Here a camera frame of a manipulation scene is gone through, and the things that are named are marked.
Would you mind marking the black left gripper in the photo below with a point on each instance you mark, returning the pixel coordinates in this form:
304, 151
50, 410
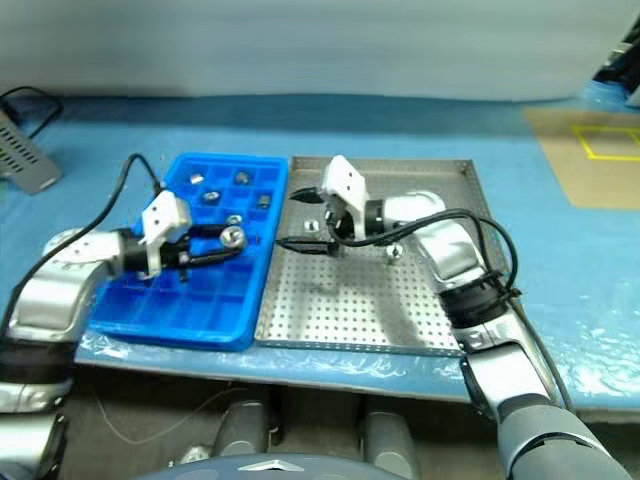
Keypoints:
175, 255

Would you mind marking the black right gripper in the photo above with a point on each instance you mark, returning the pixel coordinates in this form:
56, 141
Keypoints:
342, 225

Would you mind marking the small metal roller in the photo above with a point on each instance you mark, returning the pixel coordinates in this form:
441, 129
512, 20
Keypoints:
264, 201
233, 218
211, 196
312, 226
242, 177
233, 236
196, 176

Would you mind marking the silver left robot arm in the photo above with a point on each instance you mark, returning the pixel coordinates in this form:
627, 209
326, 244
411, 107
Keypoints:
50, 295

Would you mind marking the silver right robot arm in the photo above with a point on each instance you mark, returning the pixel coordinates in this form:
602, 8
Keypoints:
520, 400

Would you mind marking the blue plastic compartment tray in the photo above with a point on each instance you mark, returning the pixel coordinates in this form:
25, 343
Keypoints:
150, 305

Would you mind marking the perforated steel tray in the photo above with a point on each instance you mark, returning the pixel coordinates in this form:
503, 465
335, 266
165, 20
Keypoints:
330, 305

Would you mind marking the small metal nut on tray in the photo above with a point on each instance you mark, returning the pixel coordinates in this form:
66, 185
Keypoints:
394, 250

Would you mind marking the grey rounded robot leg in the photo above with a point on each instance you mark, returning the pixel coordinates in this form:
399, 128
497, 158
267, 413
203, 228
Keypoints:
242, 425
387, 445

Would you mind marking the grey perforated metal box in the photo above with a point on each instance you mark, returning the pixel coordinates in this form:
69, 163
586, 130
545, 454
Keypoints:
22, 155

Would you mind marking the dark blue-grey robot torso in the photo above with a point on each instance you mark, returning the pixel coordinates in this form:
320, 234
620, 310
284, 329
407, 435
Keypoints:
260, 470

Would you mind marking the brown cardboard sheet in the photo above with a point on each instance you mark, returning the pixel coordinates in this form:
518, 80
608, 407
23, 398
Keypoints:
565, 175

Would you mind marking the black equipment with white parts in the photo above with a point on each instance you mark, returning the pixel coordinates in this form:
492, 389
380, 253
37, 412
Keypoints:
617, 65

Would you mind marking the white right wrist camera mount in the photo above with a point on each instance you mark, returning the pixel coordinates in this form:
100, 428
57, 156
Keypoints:
345, 182

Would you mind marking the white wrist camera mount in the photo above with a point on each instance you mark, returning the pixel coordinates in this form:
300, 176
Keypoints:
162, 212
345, 182

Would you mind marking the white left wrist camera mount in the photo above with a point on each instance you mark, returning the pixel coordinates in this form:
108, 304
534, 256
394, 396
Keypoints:
162, 212

